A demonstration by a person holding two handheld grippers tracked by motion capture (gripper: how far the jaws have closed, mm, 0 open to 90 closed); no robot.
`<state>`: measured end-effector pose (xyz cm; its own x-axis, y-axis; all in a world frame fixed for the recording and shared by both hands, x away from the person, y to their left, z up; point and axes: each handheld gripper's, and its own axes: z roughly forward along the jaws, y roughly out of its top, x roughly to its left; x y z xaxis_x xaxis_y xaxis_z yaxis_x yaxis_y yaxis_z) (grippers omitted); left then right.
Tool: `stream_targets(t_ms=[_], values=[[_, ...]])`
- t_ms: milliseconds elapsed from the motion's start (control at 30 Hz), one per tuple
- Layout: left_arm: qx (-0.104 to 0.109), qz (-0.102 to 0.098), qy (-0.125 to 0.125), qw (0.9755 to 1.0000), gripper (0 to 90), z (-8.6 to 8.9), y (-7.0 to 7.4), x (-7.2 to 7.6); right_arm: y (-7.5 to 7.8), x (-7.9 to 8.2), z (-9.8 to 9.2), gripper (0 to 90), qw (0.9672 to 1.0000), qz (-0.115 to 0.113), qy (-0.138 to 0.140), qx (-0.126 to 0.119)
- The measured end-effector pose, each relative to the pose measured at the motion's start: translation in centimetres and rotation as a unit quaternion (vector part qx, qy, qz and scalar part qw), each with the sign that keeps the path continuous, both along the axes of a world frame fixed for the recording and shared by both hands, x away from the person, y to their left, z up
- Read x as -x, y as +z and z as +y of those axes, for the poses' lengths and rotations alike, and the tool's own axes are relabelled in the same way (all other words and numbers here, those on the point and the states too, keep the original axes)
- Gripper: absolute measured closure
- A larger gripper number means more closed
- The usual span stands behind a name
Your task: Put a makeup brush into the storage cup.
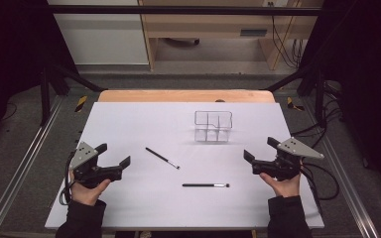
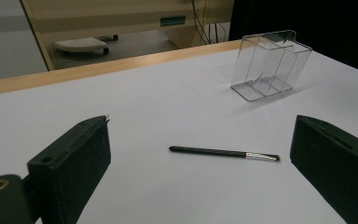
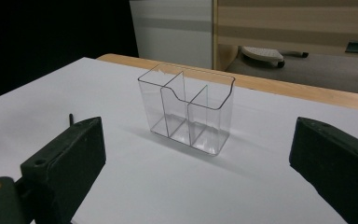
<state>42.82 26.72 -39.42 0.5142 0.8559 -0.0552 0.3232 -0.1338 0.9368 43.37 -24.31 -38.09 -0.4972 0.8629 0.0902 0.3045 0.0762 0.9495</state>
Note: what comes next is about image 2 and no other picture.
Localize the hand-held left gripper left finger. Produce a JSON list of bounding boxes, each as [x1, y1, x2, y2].
[[27, 115, 112, 224]]

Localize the black curtain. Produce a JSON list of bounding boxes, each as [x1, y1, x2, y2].
[[228, 0, 358, 77]]

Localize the white cabinet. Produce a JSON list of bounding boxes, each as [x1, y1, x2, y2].
[[0, 0, 49, 84]]

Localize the light wooden desk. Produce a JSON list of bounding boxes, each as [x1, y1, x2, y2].
[[21, 0, 235, 71]]

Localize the black makeup brush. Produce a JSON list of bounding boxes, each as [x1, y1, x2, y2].
[[168, 146, 282, 162]]

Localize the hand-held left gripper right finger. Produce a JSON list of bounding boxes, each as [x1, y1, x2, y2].
[[289, 114, 358, 224]]

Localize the clear plastic organizer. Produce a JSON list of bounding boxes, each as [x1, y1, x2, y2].
[[230, 29, 313, 103]]

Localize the office chair base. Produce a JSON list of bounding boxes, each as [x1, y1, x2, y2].
[[53, 35, 119, 57]]

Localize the hanging desk cables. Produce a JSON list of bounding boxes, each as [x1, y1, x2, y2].
[[190, 0, 228, 45]]

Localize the wooden table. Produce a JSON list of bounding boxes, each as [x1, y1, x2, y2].
[[0, 39, 243, 98]]

